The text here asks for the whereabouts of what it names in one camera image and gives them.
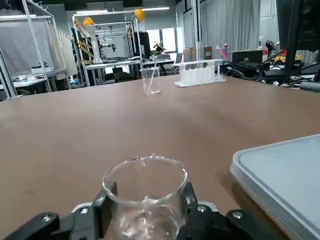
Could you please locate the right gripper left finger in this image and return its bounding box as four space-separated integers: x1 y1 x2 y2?
4 180 119 240

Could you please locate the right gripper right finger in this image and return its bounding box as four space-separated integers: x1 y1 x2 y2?
175 181 285 240

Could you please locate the small glass beaker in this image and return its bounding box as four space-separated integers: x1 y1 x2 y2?
102 155 189 240

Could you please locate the glass stirring rod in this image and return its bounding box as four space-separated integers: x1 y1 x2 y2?
147 59 159 95

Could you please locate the silver digital balance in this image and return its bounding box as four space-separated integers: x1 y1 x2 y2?
229 133 320 240

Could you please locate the large glass beaker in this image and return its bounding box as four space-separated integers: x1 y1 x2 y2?
140 66 161 97

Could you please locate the white test tube rack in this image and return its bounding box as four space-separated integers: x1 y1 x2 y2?
173 58 228 88

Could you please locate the clear measuring cup with pens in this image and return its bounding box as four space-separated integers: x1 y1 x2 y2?
215 43 230 61

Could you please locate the brown cardboard box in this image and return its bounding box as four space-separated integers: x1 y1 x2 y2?
182 47 196 64
203 45 214 61

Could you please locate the yellow safety helmet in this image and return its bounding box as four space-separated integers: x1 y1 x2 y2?
82 16 96 27
133 8 146 24

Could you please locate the black computer monitor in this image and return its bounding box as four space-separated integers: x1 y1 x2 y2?
275 0 320 76

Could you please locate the black desk cable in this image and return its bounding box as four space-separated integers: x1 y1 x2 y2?
221 59 320 84

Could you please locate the white pedestal column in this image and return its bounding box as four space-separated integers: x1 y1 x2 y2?
91 24 104 65

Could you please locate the aluminium shelf frame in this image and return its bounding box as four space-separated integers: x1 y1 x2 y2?
71 12 145 87
0 0 70 100

